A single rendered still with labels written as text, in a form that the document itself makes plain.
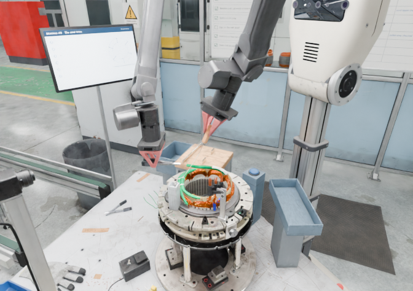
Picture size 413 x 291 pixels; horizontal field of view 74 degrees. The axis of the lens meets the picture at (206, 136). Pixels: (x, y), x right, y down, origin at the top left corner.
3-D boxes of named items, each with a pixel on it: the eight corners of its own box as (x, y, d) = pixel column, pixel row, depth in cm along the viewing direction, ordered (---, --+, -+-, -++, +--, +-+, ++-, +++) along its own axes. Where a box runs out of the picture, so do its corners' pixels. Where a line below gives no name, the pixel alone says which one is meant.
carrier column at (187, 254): (183, 282, 95) (180, 239, 86) (186, 276, 97) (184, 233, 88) (190, 285, 94) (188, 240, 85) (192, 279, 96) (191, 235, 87)
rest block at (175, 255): (178, 250, 105) (177, 240, 103) (182, 261, 100) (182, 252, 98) (167, 253, 103) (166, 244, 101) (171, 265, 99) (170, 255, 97)
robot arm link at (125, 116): (152, 80, 77) (144, 85, 85) (110, 87, 72) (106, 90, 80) (161, 122, 79) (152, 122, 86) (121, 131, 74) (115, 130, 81)
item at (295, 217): (308, 285, 96) (323, 225, 84) (278, 286, 96) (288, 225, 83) (287, 232, 119) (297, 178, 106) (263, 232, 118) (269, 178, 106)
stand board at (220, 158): (174, 166, 118) (174, 161, 117) (194, 147, 133) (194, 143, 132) (217, 178, 110) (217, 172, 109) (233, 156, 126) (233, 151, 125)
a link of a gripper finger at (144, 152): (141, 170, 87) (137, 145, 83) (147, 159, 93) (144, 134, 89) (162, 171, 86) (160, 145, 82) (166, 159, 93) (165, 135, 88)
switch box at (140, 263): (120, 270, 102) (117, 259, 99) (144, 258, 107) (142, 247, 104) (125, 282, 97) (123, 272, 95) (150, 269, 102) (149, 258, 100)
